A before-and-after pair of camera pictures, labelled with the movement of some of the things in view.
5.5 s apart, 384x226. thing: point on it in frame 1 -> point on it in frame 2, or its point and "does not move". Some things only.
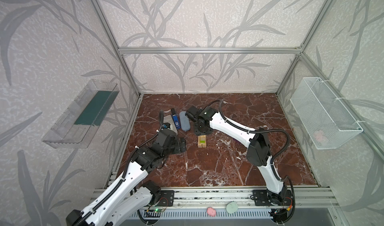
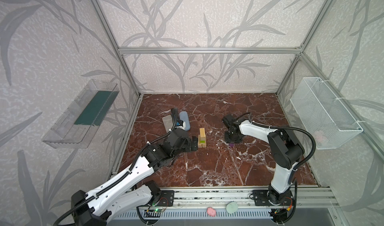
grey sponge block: x=169 y=119 does not move
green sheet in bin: x=96 y=108 does not move
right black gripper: x=192 y=113 -> x=232 y=136
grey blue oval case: x=185 y=121 does not move
